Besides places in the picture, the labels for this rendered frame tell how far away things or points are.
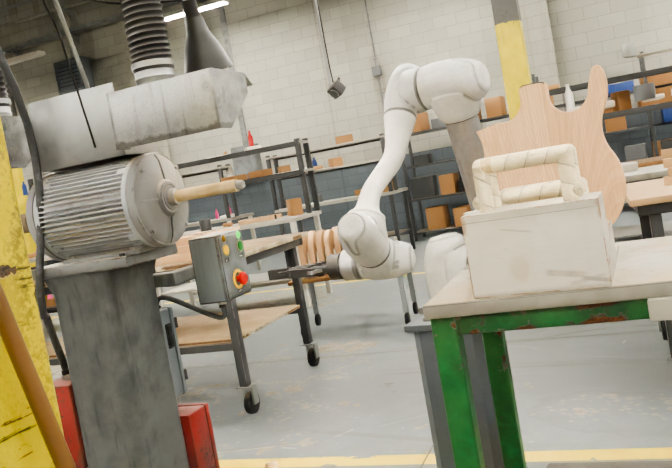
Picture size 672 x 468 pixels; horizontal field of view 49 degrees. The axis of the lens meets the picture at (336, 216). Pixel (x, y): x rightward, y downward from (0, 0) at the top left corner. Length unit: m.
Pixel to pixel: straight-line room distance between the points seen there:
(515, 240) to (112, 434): 1.23
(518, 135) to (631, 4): 11.00
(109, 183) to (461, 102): 1.01
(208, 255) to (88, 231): 0.36
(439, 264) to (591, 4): 10.60
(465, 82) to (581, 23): 10.65
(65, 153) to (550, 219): 1.28
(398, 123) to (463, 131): 0.20
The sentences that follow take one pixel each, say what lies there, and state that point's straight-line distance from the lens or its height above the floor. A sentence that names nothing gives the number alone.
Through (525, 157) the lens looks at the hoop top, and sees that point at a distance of 1.52.
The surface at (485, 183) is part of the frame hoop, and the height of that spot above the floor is 1.16.
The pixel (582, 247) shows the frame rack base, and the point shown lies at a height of 1.01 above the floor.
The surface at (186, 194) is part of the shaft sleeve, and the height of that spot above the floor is 1.25.
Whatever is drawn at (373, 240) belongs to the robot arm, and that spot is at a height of 1.05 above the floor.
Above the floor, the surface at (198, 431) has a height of 0.56.
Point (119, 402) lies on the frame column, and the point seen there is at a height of 0.73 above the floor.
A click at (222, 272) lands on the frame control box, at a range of 2.20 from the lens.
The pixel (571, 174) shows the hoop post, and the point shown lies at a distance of 1.51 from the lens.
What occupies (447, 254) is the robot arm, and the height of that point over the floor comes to 0.91.
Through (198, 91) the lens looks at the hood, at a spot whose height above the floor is 1.48.
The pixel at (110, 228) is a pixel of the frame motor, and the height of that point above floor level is 1.20.
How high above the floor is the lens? 1.23
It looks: 3 degrees down
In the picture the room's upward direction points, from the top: 10 degrees counter-clockwise
